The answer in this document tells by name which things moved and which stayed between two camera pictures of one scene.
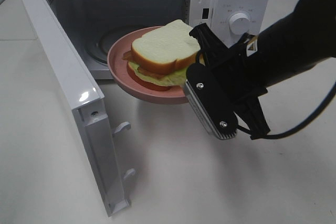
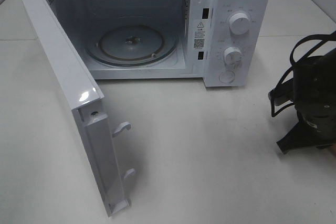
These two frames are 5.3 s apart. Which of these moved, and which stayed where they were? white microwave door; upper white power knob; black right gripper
Moved: black right gripper
Stayed: upper white power knob; white microwave door
